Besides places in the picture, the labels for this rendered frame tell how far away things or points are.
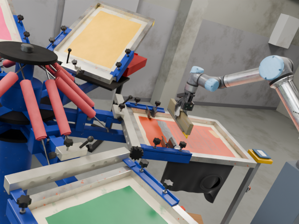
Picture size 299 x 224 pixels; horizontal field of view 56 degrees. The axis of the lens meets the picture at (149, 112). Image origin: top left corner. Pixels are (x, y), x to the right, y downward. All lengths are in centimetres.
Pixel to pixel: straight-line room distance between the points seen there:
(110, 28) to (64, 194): 168
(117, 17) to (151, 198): 179
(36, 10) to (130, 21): 164
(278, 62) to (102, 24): 160
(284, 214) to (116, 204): 88
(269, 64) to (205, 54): 388
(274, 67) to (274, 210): 75
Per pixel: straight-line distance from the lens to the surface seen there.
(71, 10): 398
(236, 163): 186
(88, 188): 124
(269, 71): 144
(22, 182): 113
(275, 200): 168
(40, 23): 398
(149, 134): 180
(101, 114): 169
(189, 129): 168
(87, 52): 231
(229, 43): 558
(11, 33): 241
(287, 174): 161
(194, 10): 453
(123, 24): 258
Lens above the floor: 177
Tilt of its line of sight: 23 degrees down
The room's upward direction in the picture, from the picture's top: 18 degrees clockwise
